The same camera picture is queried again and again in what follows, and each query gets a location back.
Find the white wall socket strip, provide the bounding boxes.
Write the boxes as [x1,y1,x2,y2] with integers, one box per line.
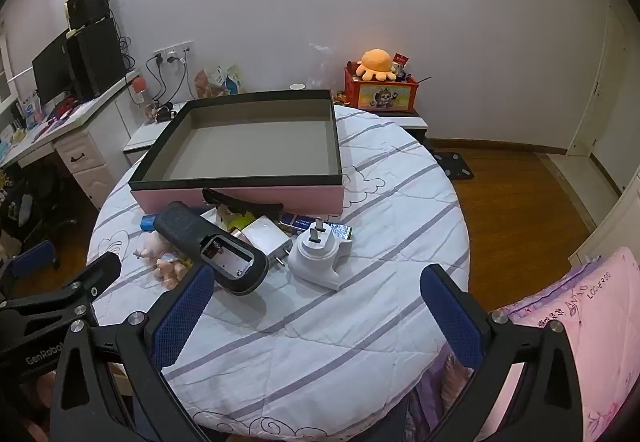
[152,41,195,63]

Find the clear plastic bag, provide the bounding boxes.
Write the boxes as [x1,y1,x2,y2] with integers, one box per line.
[307,42,343,90]

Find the black computer monitor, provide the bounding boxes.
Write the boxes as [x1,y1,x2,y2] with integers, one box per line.
[31,28,73,107]

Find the black office chair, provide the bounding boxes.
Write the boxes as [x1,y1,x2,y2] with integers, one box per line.
[0,167,78,273]

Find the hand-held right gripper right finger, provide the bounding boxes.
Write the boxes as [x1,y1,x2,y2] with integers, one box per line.
[419,263,586,442]

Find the grey power cable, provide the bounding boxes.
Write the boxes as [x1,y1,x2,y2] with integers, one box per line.
[170,55,193,103]

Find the small pig doll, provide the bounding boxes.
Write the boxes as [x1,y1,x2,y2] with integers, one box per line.
[134,231,196,290]

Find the white low cabinet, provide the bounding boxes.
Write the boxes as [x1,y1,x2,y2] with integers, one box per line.
[122,100,191,168]

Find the white plug-in lamp socket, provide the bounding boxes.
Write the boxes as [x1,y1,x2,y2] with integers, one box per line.
[288,218,353,293]

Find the black floor scale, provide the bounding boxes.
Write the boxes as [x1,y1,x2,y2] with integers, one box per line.
[432,149,475,180]

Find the red storage box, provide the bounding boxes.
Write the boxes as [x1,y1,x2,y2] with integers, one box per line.
[344,65,420,113]

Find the orange octopus plush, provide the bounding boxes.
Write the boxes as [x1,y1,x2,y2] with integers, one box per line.
[356,48,398,82]

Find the white door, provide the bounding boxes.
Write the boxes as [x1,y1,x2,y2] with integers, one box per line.
[567,5,640,158]

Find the white wall charger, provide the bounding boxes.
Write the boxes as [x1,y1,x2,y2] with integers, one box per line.
[242,217,293,270]

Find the red papers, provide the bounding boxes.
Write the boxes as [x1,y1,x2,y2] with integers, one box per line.
[47,97,88,128]

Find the white desk with drawers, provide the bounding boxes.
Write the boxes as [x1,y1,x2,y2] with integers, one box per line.
[0,70,141,210]

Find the white green snack bag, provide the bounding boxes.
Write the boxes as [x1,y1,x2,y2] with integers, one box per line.
[207,66,226,96]

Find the shiny blue packet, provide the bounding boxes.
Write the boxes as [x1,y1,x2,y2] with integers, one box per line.
[278,212,354,243]

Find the black computer tower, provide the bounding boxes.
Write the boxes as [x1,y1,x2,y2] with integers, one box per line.
[66,17,126,102]

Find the blue white box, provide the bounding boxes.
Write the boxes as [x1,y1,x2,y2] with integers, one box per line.
[20,97,43,130]

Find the black remote control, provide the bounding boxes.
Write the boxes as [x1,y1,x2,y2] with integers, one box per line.
[153,201,269,297]

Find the black low cabinet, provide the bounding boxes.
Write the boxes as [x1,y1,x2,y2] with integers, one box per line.
[334,102,430,155]

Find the pink printed quilt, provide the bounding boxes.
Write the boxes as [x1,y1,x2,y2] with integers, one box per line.
[410,247,640,442]

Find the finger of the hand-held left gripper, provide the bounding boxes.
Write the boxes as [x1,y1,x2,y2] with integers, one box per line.
[0,239,57,295]
[0,251,122,330]

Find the black power cable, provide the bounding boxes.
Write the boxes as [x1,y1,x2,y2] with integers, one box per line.
[145,53,168,106]

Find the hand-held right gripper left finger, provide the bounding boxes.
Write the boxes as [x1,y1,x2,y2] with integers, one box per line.
[50,265,216,442]

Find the small orange desk fan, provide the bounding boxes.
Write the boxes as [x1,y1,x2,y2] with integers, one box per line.
[131,76,150,120]

